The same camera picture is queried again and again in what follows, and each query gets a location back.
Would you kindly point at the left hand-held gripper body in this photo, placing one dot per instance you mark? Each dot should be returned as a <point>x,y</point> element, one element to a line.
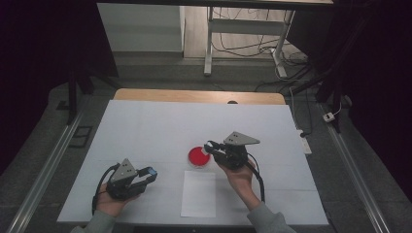
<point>121,186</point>

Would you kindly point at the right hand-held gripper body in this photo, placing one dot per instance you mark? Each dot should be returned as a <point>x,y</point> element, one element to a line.
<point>233,155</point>

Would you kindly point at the round red ink pad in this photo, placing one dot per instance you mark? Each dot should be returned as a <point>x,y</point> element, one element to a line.
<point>197,157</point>

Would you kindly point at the white paper sheet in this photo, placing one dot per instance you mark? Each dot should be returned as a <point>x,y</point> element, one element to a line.
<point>198,194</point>

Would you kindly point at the person's left hand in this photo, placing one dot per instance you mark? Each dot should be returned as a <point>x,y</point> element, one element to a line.
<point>110,205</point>

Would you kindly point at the person's right hand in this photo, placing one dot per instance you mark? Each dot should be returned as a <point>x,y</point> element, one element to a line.
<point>241,184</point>

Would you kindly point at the large white board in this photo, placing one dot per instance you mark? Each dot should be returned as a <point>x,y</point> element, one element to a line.
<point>162,129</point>

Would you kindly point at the black table grommet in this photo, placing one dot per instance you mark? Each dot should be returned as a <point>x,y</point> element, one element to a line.
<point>232,102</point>

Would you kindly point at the wooden table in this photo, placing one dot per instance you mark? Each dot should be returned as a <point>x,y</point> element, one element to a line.
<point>181,95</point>

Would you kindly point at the white power strip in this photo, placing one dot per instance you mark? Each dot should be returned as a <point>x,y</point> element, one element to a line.
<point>305,144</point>

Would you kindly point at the black metal stand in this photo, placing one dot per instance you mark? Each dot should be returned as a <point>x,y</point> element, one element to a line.
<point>72,97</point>
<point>333,97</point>

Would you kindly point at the small white adapter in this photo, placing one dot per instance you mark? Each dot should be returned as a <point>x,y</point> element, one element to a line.
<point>329,117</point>

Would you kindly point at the dark curtain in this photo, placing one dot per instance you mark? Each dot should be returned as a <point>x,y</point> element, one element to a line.
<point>379,81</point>
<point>39,64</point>

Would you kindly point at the aluminium floor rail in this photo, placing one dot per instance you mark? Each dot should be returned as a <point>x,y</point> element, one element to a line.
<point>42,178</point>
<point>353,174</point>

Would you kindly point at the white desk frame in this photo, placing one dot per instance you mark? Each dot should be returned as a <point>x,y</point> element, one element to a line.
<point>246,26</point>

